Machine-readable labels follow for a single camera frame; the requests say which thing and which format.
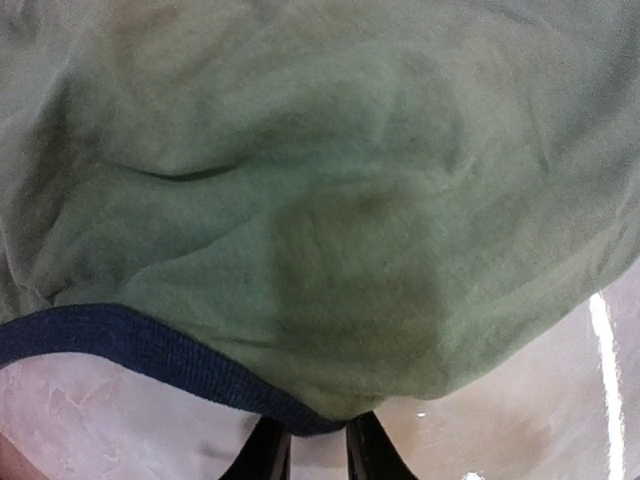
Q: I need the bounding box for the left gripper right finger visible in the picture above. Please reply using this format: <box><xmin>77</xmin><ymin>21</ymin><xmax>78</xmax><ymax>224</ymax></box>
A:
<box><xmin>346</xmin><ymin>412</ymin><xmax>417</xmax><ymax>480</ymax></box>

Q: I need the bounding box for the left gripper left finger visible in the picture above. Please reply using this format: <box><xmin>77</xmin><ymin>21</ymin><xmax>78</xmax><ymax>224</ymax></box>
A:
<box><xmin>220</xmin><ymin>417</ymin><xmax>291</xmax><ymax>480</ymax></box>

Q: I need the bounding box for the olive green garment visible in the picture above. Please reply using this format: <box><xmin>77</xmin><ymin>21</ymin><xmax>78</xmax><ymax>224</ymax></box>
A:
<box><xmin>1</xmin><ymin>1</ymin><xmax>639</xmax><ymax>436</ymax></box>

